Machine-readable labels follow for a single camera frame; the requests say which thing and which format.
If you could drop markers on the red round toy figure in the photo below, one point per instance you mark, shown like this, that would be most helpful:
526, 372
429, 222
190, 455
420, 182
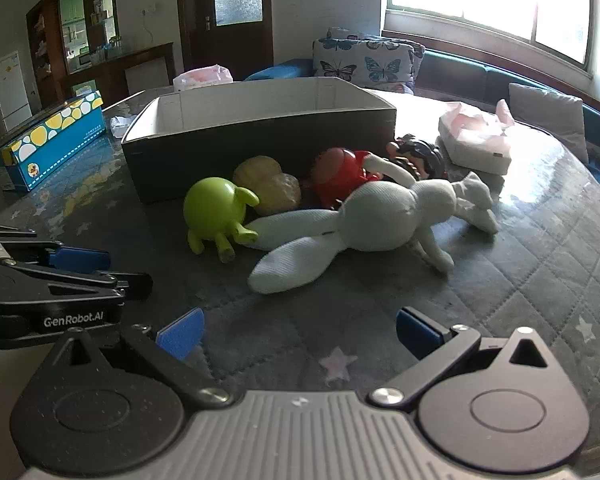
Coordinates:
340, 180

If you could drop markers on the blue dotted carton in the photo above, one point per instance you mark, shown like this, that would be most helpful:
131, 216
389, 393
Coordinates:
55, 145

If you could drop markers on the grey pillow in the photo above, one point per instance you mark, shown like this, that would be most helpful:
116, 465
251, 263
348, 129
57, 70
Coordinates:
550, 115

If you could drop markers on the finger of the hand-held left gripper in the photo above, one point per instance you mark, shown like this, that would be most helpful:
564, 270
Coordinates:
135, 286
80, 260

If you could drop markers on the white refrigerator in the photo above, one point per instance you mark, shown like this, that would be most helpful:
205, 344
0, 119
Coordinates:
12, 90

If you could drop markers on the low wooden sideboard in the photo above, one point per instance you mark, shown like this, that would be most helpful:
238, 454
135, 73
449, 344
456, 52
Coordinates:
115, 72

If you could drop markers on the yellow squishy toy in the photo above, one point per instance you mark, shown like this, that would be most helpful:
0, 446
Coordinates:
265, 180

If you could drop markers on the teal sofa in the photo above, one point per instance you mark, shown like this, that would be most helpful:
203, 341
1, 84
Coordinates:
460, 72

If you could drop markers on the white plush rabbit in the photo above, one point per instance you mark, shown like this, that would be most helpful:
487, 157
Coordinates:
380, 215

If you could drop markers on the black-haired doll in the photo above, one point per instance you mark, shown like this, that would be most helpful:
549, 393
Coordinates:
425, 152

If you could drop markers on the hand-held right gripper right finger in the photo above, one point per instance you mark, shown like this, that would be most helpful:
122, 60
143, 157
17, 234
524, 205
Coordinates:
417, 332

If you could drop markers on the pink plastic bag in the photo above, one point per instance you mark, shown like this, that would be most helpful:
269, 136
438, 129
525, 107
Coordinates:
205, 76

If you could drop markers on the butterfly print pillow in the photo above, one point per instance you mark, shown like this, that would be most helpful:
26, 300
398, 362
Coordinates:
360, 67
380, 40

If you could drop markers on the white tissue pack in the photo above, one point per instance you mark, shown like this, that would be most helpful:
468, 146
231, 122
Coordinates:
475, 152

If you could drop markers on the crumpled white plastic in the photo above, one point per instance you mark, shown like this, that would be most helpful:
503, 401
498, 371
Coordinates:
121, 126

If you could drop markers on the tall wooden display cabinet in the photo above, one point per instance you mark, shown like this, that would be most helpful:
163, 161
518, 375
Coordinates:
50, 45

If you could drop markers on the green round toy figure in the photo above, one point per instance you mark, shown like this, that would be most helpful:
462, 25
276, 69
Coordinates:
210, 205

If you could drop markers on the white panel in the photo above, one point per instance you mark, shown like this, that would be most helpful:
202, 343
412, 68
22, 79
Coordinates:
147, 76

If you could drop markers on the grey cardboard box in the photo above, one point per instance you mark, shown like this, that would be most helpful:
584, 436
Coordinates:
205, 175

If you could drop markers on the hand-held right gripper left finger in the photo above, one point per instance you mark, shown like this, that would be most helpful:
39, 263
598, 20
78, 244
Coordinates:
182, 334

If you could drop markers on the dark wooden door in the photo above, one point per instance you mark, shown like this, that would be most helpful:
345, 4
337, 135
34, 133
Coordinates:
200, 35

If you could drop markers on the grey star quilt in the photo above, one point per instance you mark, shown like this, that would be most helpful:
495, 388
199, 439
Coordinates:
530, 260

